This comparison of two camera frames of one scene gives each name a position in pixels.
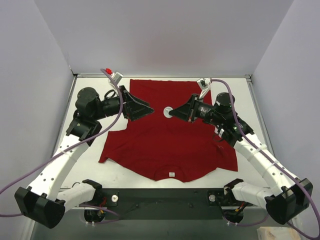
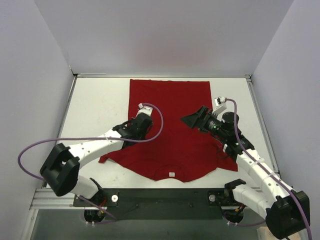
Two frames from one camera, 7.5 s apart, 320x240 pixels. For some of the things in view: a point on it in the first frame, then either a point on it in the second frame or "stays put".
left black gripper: x=125 y=104 -> x=144 y=122
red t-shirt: x=172 y=147 stays put
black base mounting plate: x=165 y=204 stays put
